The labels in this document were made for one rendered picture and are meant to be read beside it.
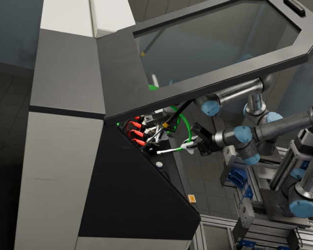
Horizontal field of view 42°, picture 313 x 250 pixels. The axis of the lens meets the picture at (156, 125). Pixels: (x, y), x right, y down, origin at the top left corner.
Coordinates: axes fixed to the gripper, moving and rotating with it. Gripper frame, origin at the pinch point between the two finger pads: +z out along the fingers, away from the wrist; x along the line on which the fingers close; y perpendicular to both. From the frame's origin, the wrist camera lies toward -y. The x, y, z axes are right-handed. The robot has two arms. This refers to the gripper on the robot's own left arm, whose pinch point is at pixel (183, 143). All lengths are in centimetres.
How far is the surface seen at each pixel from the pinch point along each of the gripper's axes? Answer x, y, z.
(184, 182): 2.2, 25.2, 17.2
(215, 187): 109, 116, 99
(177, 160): 16.7, 19.7, 27.1
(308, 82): 280, 121, 50
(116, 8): 54, -68, 37
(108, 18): 36, -66, 30
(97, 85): -22, -49, 2
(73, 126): -45, -44, 1
